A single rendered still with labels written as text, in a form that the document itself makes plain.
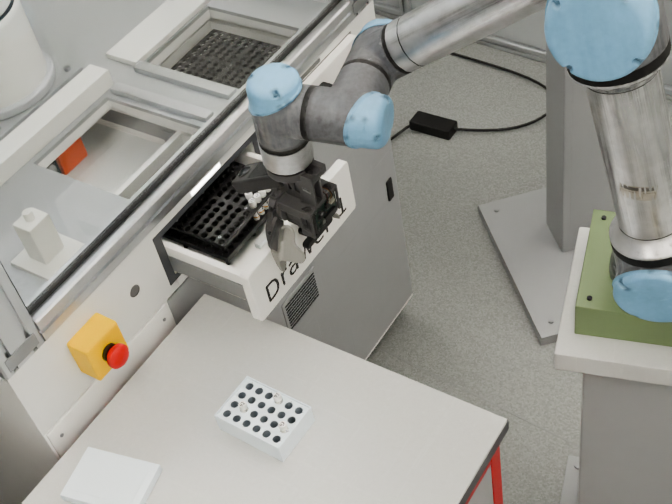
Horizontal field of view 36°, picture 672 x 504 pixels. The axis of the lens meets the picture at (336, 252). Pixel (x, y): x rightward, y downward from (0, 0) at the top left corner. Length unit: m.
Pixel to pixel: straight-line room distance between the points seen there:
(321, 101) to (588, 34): 0.39
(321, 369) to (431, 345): 1.00
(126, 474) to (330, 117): 0.62
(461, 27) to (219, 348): 0.68
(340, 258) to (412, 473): 0.81
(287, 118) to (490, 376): 1.31
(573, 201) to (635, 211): 1.31
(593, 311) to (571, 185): 1.01
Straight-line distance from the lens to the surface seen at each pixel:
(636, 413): 1.79
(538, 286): 2.68
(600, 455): 1.91
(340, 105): 1.35
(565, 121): 2.44
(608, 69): 1.14
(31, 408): 1.61
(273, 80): 1.37
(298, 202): 1.50
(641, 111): 1.22
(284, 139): 1.40
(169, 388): 1.68
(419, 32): 1.38
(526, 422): 2.47
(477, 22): 1.34
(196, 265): 1.68
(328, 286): 2.21
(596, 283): 1.63
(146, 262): 1.68
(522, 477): 2.39
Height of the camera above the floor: 2.05
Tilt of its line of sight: 46 degrees down
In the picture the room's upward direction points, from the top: 12 degrees counter-clockwise
